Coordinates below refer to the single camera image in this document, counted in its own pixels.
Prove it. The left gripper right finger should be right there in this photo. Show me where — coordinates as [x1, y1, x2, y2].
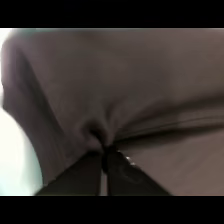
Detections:
[105, 146, 173, 197]

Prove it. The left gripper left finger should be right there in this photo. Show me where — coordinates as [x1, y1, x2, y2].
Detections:
[35, 150, 103, 197]

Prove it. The brown garment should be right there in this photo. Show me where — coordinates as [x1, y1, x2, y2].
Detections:
[0, 28, 224, 197]

